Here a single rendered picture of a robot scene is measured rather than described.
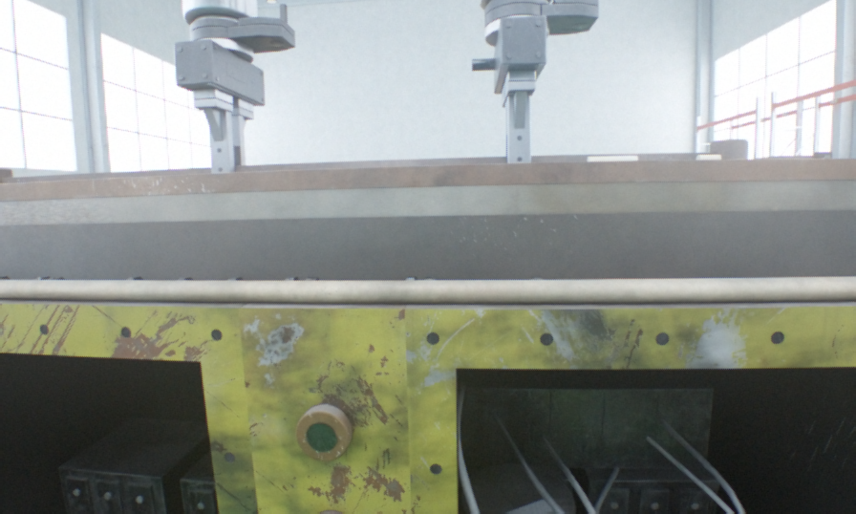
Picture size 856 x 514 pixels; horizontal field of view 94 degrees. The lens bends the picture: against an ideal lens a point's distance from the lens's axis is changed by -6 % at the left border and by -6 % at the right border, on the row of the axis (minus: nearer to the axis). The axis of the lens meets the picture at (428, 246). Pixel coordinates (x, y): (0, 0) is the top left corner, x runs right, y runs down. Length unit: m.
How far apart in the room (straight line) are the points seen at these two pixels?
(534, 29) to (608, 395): 0.55
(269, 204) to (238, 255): 0.07
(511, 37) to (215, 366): 0.45
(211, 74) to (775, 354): 0.63
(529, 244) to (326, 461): 0.30
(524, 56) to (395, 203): 0.20
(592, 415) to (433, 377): 0.42
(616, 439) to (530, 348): 0.43
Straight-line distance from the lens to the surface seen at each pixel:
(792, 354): 0.49
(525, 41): 0.49
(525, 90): 0.50
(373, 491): 0.48
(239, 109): 0.63
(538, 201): 0.45
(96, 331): 0.55
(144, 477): 0.92
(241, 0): 0.63
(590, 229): 0.46
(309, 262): 0.48
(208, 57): 0.57
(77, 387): 1.17
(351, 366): 0.42
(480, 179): 0.45
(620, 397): 0.77
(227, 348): 0.46
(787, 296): 0.48
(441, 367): 0.40
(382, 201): 0.45
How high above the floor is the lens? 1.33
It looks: 7 degrees down
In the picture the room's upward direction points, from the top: 1 degrees counter-clockwise
